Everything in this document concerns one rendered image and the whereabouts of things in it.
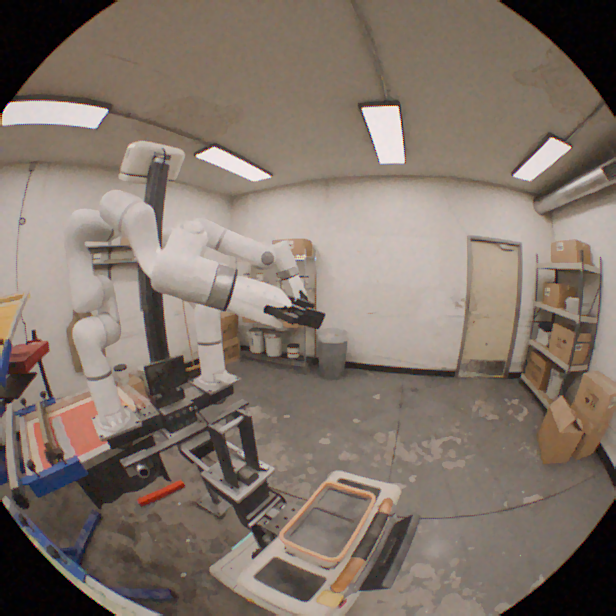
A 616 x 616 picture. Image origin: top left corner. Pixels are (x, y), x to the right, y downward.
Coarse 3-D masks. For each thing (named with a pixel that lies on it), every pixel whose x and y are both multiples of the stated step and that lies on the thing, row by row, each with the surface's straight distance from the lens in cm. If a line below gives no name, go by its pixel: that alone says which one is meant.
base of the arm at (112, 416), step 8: (112, 376) 74; (88, 384) 74; (96, 384) 72; (104, 384) 72; (112, 384) 74; (96, 392) 73; (104, 392) 72; (112, 392) 74; (96, 400) 75; (104, 400) 73; (112, 400) 74; (120, 400) 78; (96, 408) 78; (104, 408) 75; (112, 408) 75; (120, 408) 77; (104, 416) 76; (112, 416) 75; (120, 416) 76; (128, 416) 80; (104, 424) 79; (112, 424) 73; (120, 424) 74
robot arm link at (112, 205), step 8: (112, 192) 61; (120, 192) 61; (104, 200) 61; (112, 200) 59; (120, 200) 57; (128, 200) 56; (136, 200) 56; (104, 208) 60; (112, 208) 57; (120, 208) 55; (104, 216) 60; (112, 216) 57; (120, 216) 54; (112, 224) 58; (112, 232) 72
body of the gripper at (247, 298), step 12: (240, 276) 41; (240, 288) 37; (252, 288) 37; (264, 288) 39; (276, 288) 44; (228, 300) 37; (240, 300) 37; (252, 300) 37; (264, 300) 37; (276, 300) 37; (288, 300) 39; (240, 312) 37; (252, 312) 37; (264, 312) 38; (276, 324) 38
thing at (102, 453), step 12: (120, 384) 143; (72, 396) 145; (84, 396) 146; (132, 396) 130; (48, 408) 145; (60, 408) 146; (24, 420) 144; (24, 432) 132; (24, 444) 124; (108, 444) 99; (132, 444) 100; (24, 456) 117; (84, 456) 98; (96, 456) 96; (108, 456) 98
